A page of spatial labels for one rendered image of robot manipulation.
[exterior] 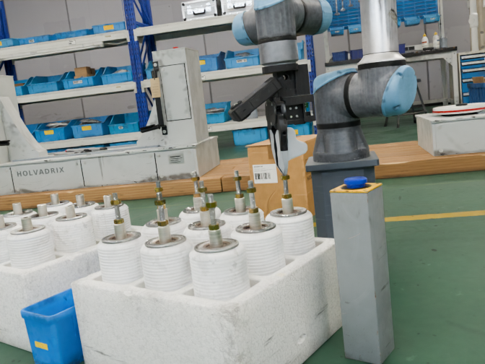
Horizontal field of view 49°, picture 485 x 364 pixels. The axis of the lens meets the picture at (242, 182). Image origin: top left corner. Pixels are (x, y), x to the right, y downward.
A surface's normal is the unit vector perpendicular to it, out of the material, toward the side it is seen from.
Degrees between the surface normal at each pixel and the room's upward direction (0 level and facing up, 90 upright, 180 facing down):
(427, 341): 0
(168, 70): 90
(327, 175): 90
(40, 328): 92
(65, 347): 92
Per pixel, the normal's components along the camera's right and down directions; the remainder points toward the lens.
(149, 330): -0.58, 0.19
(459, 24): -0.17, 0.18
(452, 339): -0.11, -0.98
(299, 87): 0.21, 0.13
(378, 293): 0.81, 0.00
